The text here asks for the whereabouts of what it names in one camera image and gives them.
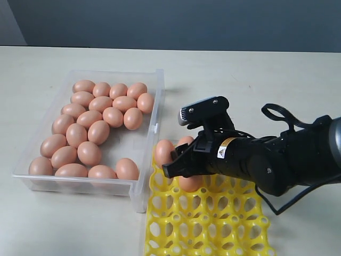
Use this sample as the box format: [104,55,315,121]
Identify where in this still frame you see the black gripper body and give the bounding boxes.
[190,130,241,171]

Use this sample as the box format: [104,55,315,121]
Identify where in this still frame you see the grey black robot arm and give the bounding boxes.
[163,116,340,196]

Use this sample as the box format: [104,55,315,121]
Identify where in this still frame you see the yellow plastic egg tray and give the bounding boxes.
[144,164,275,255]

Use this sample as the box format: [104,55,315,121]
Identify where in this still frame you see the clear plastic egg bin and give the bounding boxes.
[13,69,165,213]

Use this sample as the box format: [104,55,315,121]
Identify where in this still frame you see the black cable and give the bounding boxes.
[234,103,341,217]

